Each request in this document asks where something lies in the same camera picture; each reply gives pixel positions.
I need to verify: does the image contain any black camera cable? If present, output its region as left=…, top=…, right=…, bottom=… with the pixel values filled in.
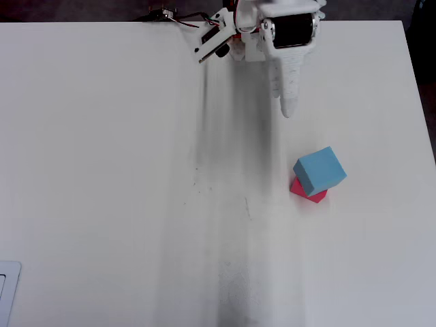
left=172, top=11, right=219, bottom=30

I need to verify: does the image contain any red foam cube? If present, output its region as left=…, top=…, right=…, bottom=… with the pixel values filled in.
left=290, top=176, right=329, bottom=204

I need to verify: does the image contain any small controller circuit board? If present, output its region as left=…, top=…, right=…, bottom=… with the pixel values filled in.
left=136, top=7, right=178, bottom=23

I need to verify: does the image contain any silver laptop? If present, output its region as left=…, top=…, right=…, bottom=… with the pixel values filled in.
left=0, top=260, right=22, bottom=327

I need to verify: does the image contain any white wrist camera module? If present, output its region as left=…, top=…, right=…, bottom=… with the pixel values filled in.
left=194, top=8, right=233, bottom=65

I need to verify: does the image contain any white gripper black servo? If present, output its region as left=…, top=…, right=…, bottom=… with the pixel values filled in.
left=258, top=2, right=324, bottom=119

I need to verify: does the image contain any blue foam cube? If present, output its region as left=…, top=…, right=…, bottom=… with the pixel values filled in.
left=292, top=146, right=348, bottom=198

